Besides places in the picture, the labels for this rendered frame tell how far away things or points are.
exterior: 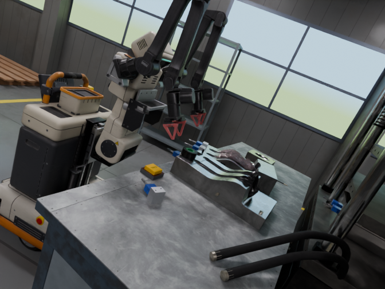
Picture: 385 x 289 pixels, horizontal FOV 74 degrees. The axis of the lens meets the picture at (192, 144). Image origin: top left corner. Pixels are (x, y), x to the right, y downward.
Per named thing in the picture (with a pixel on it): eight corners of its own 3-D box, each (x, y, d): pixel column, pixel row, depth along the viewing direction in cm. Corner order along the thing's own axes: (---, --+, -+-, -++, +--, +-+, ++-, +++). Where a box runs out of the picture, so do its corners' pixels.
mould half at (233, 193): (169, 171, 129) (179, 147, 125) (193, 163, 151) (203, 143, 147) (259, 230, 109) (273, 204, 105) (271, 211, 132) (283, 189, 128)
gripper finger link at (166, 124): (183, 137, 118) (181, 117, 117) (178, 140, 112) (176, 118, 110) (169, 137, 120) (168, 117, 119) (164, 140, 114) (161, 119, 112)
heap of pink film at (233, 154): (213, 157, 156) (219, 146, 153) (217, 150, 172) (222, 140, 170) (253, 176, 153) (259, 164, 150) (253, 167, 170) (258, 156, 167)
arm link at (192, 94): (171, 78, 119) (164, 77, 111) (195, 75, 116) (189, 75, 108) (173, 104, 121) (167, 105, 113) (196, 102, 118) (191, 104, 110)
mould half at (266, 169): (191, 159, 155) (198, 143, 152) (200, 149, 180) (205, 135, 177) (268, 195, 150) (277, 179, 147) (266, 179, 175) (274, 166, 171)
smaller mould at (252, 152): (243, 159, 199) (247, 151, 197) (249, 156, 212) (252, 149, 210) (267, 172, 191) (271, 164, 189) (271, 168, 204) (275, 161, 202)
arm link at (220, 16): (220, 16, 149) (216, 10, 138) (229, 19, 148) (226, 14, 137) (192, 86, 161) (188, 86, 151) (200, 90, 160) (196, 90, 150)
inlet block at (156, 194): (135, 184, 105) (139, 173, 103) (145, 184, 108) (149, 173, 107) (150, 204, 96) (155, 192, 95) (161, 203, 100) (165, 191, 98)
